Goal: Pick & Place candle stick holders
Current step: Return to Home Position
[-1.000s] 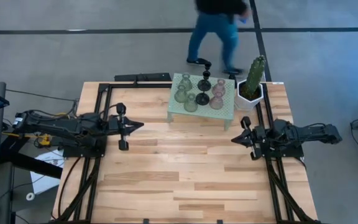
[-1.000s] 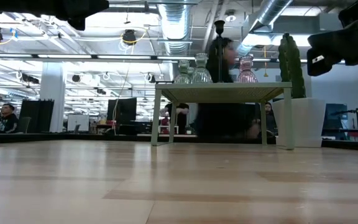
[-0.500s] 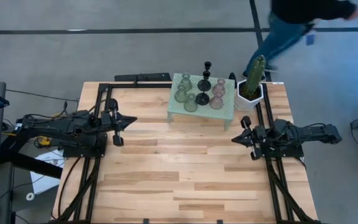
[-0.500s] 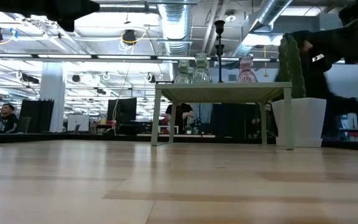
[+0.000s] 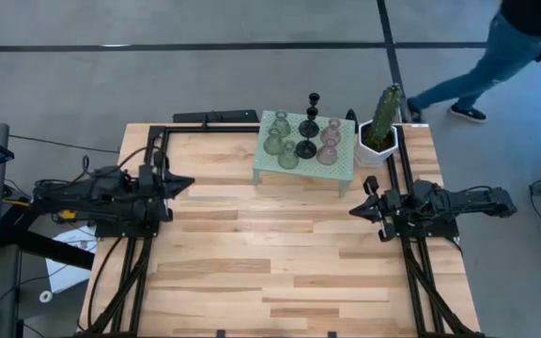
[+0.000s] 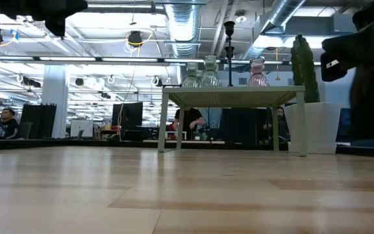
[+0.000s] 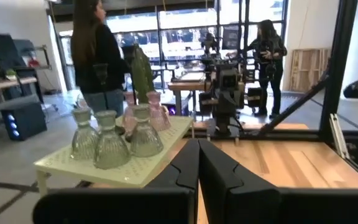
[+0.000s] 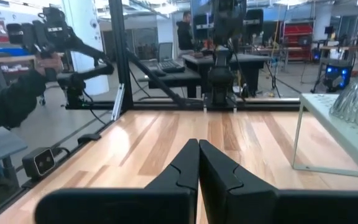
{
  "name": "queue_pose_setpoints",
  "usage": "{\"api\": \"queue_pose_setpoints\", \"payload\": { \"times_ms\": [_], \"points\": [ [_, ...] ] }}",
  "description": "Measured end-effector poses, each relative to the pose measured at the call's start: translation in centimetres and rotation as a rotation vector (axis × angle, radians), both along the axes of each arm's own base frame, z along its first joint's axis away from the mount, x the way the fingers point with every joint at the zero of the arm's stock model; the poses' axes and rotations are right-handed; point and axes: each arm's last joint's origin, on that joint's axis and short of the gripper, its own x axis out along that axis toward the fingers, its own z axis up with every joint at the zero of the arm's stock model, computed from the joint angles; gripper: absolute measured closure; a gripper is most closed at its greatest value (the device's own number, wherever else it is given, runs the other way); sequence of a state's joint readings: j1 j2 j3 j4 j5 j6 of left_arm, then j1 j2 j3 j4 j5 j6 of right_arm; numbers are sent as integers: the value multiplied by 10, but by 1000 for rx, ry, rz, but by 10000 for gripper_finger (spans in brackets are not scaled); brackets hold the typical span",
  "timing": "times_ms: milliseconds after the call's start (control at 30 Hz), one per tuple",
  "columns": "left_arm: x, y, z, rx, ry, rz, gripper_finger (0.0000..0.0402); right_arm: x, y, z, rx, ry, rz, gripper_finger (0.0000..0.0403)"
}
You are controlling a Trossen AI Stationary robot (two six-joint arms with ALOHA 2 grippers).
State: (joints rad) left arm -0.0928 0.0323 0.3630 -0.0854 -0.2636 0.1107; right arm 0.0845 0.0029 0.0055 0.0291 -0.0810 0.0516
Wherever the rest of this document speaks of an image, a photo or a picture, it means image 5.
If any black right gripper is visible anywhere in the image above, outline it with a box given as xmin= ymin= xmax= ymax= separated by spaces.
xmin=348 ymin=175 xmax=415 ymax=244

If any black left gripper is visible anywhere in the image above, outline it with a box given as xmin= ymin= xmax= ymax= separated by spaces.
xmin=135 ymin=150 xmax=196 ymax=223

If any pink ribbed glass candle holder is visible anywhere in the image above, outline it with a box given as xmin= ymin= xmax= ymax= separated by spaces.
xmin=320 ymin=116 xmax=344 ymax=145
xmin=316 ymin=136 xmax=339 ymax=167

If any green ribbed glass candle holder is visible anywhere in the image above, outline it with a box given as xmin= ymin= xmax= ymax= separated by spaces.
xmin=277 ymin=139 xmax=301 ymax=171
xmin=262 ymin=126 xmax=285 ymax=157
xmin=270 ymin=110 xmax=293 ymax=139

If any white hexagonal plant pot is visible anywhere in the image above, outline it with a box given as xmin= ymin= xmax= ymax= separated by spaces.
xmin=354 ymin=119 xmax=400 ymax=169

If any mint green perforated metal shelf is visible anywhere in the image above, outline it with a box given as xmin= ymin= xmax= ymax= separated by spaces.
xmin=251 ymin=109 xmax=357 ymax=199

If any black mounting bar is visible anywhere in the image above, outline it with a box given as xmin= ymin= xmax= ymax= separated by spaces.
xmin=171 ymin=108 xmax=260 ymax=125

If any green cactus plant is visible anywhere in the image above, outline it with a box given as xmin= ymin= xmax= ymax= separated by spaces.
xmin=368 ymin=83 xmax=404 ymax=147

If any white paper sheet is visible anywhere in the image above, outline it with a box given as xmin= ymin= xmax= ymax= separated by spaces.
xmin=44 ymin=224 xmax=99 ymax=295

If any black stand leg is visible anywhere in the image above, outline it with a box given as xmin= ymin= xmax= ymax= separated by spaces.
xmin=0 ymin=201 xmax=97 ymax=271

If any person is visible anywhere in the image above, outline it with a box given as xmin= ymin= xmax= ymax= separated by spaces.
xmin=406 ymin=0 xmax=541 ymax=125

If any black aluminium table frame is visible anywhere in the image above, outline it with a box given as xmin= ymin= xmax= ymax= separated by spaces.
xmin=70 ymin=108 xmax=486 ymax=338

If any yellow cable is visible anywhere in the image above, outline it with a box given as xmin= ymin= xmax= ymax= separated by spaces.
xmin=2 ymin=196 xmax=79 ymax=223

